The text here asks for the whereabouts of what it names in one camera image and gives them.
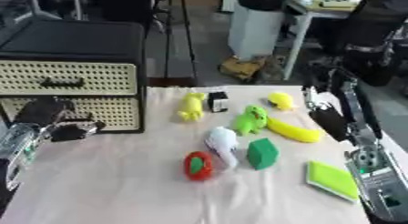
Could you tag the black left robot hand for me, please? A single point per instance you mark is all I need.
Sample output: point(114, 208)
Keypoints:
point(42, 112)

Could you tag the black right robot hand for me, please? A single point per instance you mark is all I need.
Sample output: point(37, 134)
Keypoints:
point(330, 121)

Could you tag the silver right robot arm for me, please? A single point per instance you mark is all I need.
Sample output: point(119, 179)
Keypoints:
point(380, 179)

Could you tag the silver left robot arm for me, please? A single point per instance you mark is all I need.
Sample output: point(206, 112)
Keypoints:
point(21, 148)

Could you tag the yellow toy banana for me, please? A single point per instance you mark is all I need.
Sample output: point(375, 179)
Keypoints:
point(295, 131)

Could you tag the yellow toy duck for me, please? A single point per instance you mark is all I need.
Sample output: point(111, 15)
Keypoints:
point(281, 100)

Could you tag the flat green sponge pad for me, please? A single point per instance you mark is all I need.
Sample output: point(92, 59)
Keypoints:
point(332, 180)

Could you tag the green block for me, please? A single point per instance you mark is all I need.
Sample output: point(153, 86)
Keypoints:
point(262, 154)

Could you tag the black cabinet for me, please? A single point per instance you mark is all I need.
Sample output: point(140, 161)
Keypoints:
point(74, 39)

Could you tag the green toy frog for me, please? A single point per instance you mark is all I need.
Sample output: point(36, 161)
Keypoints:
point(251, 120)

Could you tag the white desk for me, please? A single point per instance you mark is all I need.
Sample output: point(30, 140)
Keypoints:
point(303, 27)

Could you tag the black chair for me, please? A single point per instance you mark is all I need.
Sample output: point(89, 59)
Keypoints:
point(374, 30)

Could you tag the brown bag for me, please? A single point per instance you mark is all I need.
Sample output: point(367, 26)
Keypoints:
point(241, 68)

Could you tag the white soft toy elephant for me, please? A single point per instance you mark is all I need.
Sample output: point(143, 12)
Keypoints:
point(223, 141)

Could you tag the black and white cube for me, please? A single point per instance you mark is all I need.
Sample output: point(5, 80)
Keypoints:
point(218, 101)

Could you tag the yellow soft toy animal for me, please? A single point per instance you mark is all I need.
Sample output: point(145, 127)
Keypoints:
point(191, 107)

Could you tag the red toy strawberry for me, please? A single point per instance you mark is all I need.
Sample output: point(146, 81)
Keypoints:
point(197, 166)

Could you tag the black tripod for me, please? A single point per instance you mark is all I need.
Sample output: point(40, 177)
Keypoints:
point(180, 36)

